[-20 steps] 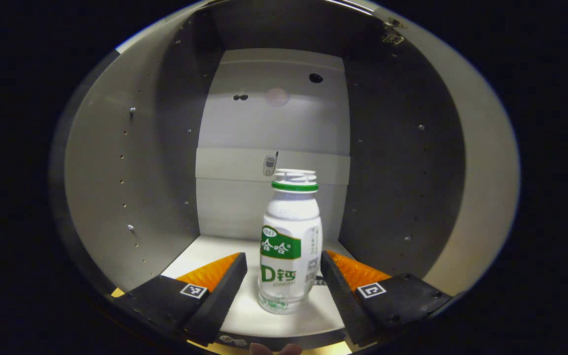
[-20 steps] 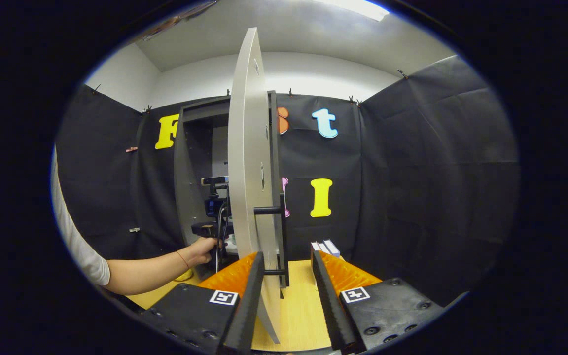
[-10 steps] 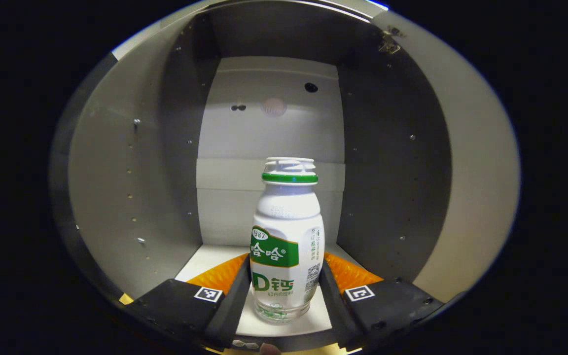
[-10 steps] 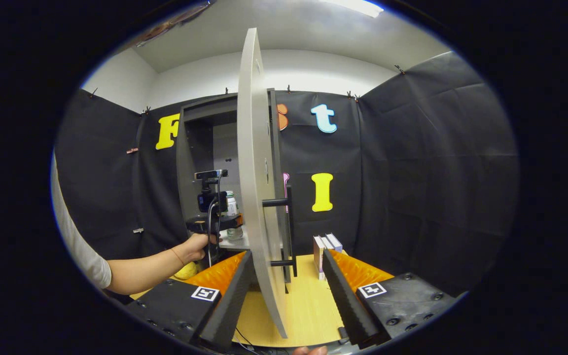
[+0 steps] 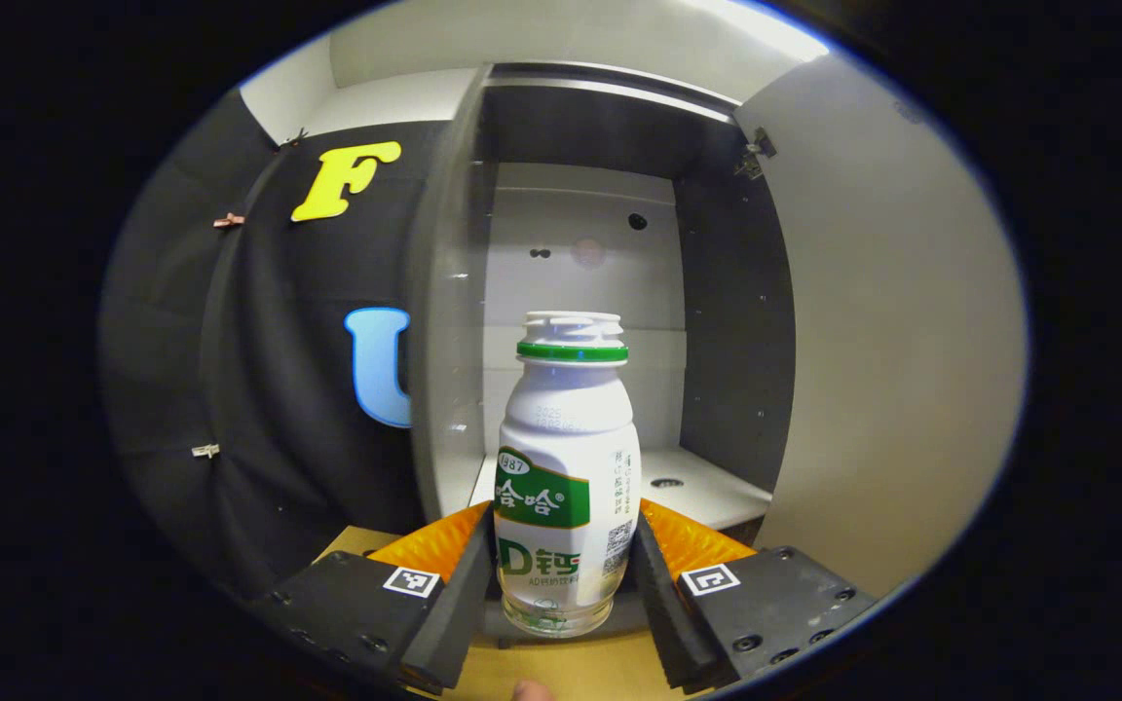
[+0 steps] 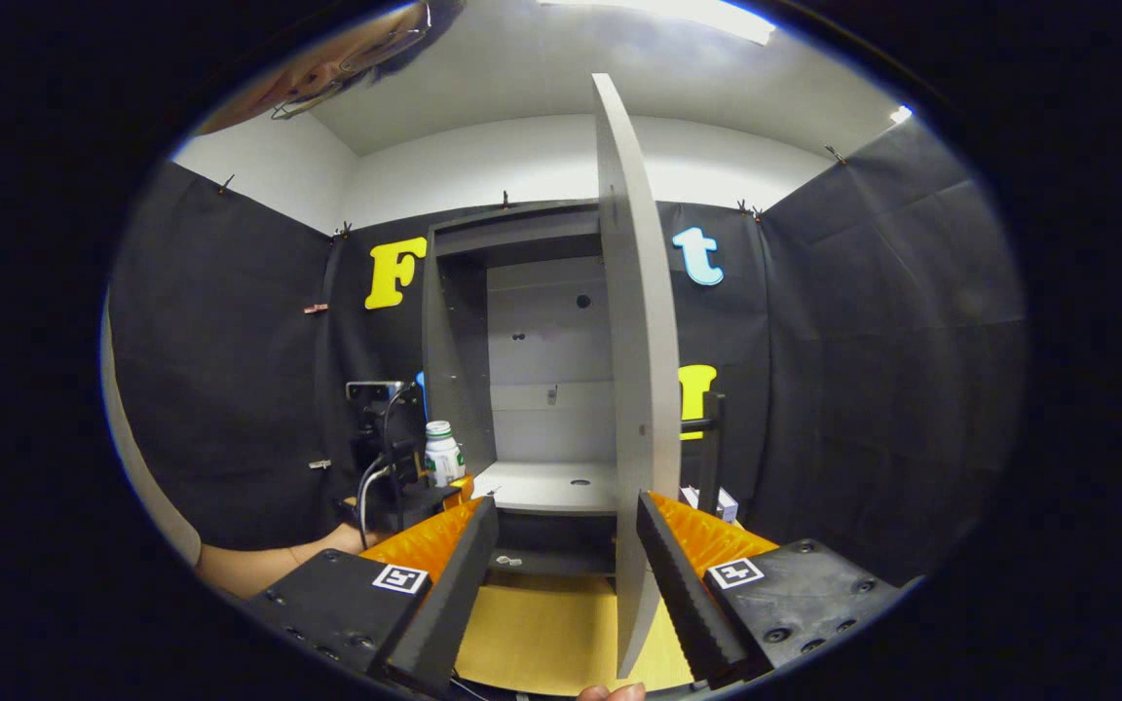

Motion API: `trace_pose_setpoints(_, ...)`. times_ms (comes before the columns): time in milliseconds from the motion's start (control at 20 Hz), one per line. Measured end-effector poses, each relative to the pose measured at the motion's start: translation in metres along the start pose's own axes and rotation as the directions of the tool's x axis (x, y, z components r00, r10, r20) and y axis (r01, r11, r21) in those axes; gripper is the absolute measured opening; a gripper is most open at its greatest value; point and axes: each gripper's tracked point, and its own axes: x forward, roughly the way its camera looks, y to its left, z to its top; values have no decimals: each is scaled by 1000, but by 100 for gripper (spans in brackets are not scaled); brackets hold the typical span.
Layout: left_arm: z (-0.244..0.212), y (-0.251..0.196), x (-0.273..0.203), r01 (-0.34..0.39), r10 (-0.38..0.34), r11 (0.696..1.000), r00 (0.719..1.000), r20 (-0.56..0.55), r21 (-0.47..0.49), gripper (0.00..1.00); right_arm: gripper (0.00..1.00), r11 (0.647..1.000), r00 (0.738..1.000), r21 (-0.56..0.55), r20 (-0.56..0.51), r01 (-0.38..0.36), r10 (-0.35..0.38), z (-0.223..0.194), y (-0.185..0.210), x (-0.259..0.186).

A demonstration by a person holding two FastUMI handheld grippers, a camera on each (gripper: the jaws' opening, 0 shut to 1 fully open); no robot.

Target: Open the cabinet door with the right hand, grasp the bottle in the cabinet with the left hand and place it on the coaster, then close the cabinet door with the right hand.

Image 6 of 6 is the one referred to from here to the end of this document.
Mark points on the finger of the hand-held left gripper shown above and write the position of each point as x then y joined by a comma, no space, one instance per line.
464,490

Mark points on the upright book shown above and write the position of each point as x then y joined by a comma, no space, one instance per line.
707,501

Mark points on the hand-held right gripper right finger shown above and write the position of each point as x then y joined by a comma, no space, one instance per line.
683,594

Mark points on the white bottle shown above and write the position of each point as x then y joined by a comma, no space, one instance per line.
442,458

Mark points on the dark grey cabinet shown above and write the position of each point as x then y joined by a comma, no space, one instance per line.
454,370

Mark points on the eyeglasses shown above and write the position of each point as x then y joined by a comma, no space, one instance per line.
308,97

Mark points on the ceiling light panel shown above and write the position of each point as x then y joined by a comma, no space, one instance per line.
901,114

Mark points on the person's head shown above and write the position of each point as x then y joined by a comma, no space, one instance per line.
347,58

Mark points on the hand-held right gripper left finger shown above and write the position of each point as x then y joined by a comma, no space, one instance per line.
454,604

